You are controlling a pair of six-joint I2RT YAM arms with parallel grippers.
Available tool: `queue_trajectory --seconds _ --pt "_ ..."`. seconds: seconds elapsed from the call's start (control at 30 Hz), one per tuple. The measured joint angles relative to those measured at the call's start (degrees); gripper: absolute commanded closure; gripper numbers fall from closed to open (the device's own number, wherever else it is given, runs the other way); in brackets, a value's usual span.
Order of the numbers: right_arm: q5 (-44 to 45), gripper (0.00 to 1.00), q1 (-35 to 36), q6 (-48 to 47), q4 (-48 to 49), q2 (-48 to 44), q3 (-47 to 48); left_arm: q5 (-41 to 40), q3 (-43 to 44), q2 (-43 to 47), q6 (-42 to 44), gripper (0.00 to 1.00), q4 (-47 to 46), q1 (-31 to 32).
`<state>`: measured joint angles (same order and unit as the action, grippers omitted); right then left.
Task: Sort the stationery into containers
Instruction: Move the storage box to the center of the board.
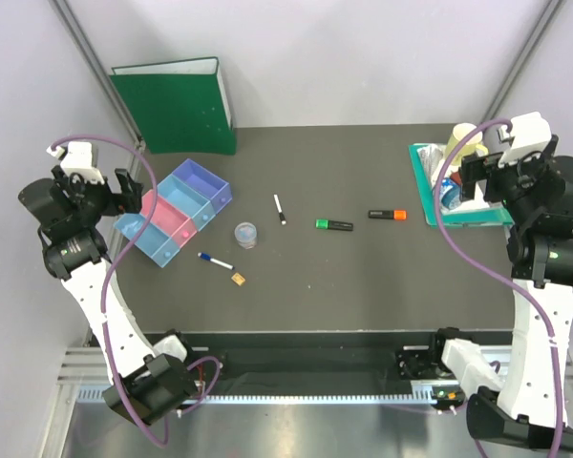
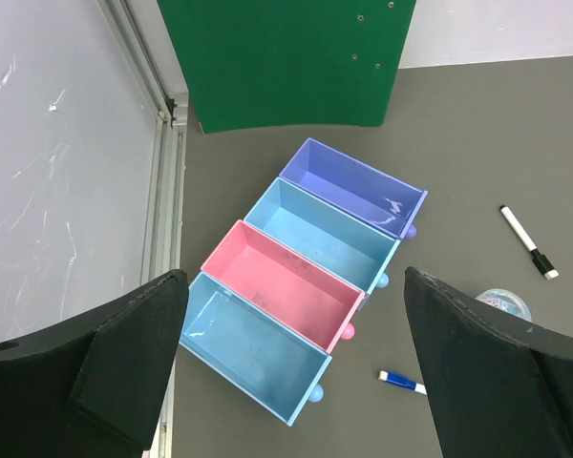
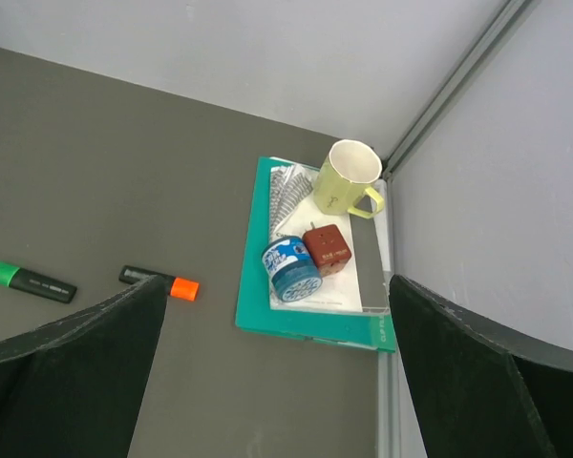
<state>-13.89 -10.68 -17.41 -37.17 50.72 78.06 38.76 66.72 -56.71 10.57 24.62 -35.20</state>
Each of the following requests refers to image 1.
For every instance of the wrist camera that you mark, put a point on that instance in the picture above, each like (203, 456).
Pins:
(78, 158)
(530, 133)

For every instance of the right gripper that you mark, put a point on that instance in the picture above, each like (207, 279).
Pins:
(474, 168)

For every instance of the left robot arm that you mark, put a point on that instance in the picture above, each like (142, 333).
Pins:
(146, 379)

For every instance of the black white marker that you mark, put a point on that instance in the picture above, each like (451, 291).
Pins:
(281, 214)

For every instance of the green highlighter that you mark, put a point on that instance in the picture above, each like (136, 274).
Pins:
(329, 224)

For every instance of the pink drawer box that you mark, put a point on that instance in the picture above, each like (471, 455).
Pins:
(170, 220)

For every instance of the blue gel jar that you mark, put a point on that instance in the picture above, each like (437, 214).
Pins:
(449, 195)

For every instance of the red brown box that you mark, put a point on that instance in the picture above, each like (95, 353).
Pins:
(456, 178)

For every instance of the small yellow eraser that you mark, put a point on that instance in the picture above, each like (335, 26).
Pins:
(238, 279)

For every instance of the blue white pen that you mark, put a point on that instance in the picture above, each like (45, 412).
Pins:
(221, 263)

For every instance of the crumpled silver wrapper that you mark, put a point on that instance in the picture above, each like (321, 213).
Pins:
(430, 155)

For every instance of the purple drawer box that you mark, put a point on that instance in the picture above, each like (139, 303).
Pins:
(206, 183)

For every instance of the light blue drawer box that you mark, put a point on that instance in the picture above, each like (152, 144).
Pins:
(187, 200)

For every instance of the blue end drawer box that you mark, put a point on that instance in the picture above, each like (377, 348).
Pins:
(153, 242)

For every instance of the orange highlighter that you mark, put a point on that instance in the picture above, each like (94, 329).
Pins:
(387, 214)

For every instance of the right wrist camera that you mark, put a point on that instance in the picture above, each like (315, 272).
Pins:
(530, 133)

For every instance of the green ring binder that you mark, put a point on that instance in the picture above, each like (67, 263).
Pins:
(179, 106)

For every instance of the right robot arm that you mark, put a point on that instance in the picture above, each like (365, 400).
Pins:
(525, 408)

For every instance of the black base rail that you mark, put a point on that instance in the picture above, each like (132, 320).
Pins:
(306, 371)

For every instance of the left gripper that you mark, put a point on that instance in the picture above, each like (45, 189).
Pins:
(75, 181)

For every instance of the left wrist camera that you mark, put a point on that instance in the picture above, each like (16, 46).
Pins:
(78, 158)

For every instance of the clear paperclip jar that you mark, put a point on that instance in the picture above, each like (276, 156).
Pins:
(246, 235)

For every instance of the teal tray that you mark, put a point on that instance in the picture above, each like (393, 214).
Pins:
(472, 213)

